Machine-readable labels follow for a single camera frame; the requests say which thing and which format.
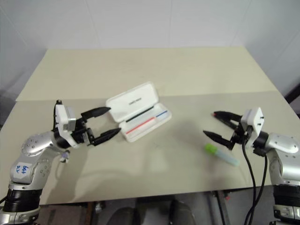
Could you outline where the white open pencil case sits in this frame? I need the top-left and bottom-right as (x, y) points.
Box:
(105, 81), (173, 143)

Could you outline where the green capped pale blue marker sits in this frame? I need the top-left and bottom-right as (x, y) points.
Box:
(204, 143), (240, 167)

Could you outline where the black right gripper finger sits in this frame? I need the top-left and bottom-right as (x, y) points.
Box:
(214, 111), (242, 129)
(202, 130), (234, 150)

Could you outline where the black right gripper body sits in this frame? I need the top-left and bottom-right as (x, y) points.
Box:
(230, 121), (253, 148)

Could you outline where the white label with blue handwriting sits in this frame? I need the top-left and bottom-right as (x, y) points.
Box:
(10, 161), (33, 180)

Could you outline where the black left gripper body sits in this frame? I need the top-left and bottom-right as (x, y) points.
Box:
(70, 114), (95, 147)

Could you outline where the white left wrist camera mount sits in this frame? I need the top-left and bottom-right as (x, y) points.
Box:
(53, 100), (77, 149)

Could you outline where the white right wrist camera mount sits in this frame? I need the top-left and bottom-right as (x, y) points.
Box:
(240, 107), (266, 148)

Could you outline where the red and white pen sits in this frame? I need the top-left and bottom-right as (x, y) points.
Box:
(125, 117), (157, 135)

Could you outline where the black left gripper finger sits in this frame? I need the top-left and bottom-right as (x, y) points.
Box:
(90, 128), (121, 147)
(81, 106), (112, 122)

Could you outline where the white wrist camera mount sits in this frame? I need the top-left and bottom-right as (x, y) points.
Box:
(240, 107), (266, 148)
(53, 100), (77, 149)

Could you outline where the metal table frame bracket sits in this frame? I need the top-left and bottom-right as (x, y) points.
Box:
(87, 201), (105, 225)
(210, 190), (234, 225)

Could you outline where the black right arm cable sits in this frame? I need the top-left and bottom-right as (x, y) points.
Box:
(242, 131), (256, 225)
(248, 150), (269, 225)

